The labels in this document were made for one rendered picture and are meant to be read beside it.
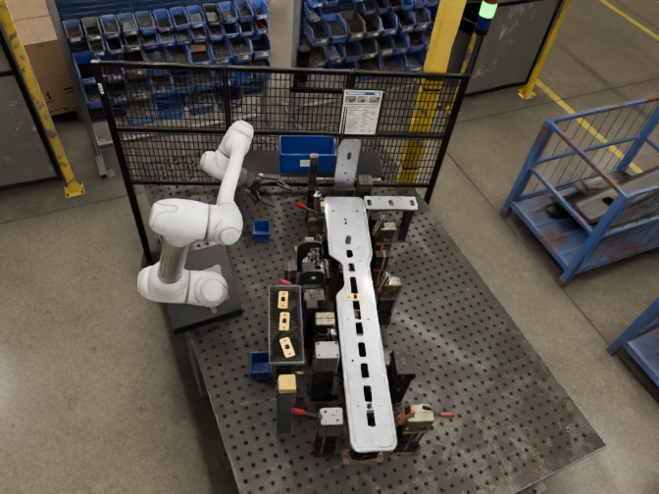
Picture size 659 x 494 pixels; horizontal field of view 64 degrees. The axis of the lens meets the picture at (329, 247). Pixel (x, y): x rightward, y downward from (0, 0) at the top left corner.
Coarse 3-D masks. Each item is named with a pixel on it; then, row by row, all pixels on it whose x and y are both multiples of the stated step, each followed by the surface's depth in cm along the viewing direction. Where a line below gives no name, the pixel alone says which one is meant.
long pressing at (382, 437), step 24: (336, 216) 281; (360, 216) 282; (336, 240) 270; (360, 240) 271; (360, 264) 261; (360, 288) 252; (336, 312) 242; (360, 312) 244; (360, 336) 235; (360, 360) 228; (360, 384) 220; (384, 384) 221; (360, 408) 214; (384, 408) 215; (360, 432) 207; (384, 432) 208
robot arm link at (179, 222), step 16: (160, 208) 183; (176, 208) 184; (192, 208) 186; (208, 208) 188; (160, 224) 183; (176, 224) 183; (192, 224) 185; (176, 240) 190; (192, 240) 191; (176, 256) 205; (144, 272) 233; (160, 272) 222; (176, 272) 219; (144, 288) 231; (160, 288) 228; (176, 288) 230
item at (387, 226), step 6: (384, 222) 274; (390, 222) 275; (384, 228) 272; (390, 228) 272; (378, 234) 275; (384, 234) 275; (390, 234) 275; (378, 240) 278; (384, 240) 278; (390, 240) 279; (378, 246) 282; (384, 246) 283; (390, 246) 285; (372, 258) 293; (372, 264) 293; (372, 270) 297
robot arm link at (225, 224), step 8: (216, 208) 190; (224, 208) 193; (232, 208) 196; (208, 216) 187; (216, 216) 188; (224, 216) 189; (232, 216) 191; (240, 216) 197; (208, 224) 187; (216, 224) 187; (224, 224) 186; (232, 224) 187; (240, 224) 192; (208, 232) 188; (216, 232) 186; (224, 232) 186; (232, 232) 187; (240, 232) 193; (208, 240) 192; (216, 240) 188; (224, 240) 187; (232, 240) 189
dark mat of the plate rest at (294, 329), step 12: (276, 288) 228; (288, 288) 229; (276, 300) 224; (288, 300) 225; (276, 312) 220; (288, 312) 221; (300, 312) 222; (276, 324) 217; (300, 324) 218; (276, 336) 213; (288, 336) 214; (300, 336) 214; (276, 348) 210; (300, 348) 211; (276, 360) 206; (288, 360) 207; (300, 360) 207
